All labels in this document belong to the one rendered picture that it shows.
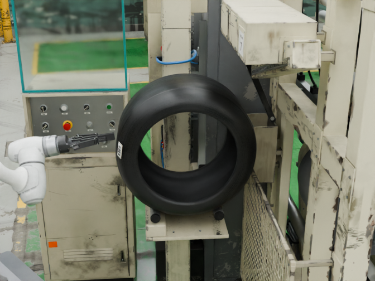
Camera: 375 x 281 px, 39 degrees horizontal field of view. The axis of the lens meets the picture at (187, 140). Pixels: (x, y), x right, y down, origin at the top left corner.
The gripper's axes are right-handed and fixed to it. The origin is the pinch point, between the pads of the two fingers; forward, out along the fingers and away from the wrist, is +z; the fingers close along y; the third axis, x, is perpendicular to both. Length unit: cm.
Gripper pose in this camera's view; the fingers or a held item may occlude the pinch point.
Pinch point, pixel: (106, 137)
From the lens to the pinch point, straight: 227.6
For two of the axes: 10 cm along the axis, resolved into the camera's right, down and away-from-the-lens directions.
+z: 9.9, -1.6, 0.2
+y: -0.8, -3.8, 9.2
